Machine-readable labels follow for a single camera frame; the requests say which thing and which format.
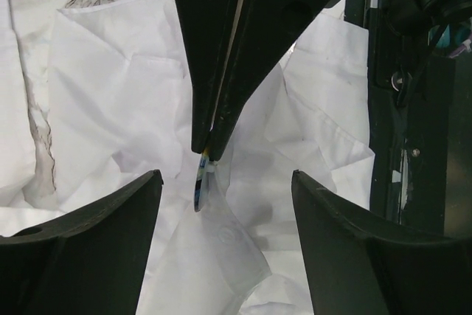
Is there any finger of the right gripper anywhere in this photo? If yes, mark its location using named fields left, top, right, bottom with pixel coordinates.
left=175, top=0, right=256, bottom=153
left=208, top=0, right=340, bottom=161

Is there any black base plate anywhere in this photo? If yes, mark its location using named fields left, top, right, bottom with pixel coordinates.
left=344, top=0, right=472, bottom=235

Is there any round blue brooch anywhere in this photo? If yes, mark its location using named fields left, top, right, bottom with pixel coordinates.
left=193, top=148, right=213, bottom=212

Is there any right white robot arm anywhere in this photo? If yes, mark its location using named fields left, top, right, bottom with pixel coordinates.
left=175, top=0, right=471, bottom=161

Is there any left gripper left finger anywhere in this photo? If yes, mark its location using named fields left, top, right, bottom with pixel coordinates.
left=1, top=170, right=163, bottom=314

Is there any white shirt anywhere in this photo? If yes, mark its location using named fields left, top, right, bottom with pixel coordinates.
left=1, top=0, right=375, bottom=314

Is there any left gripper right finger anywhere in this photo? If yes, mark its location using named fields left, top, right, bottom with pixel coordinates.
left=291, top=170, right=471, bottom=314

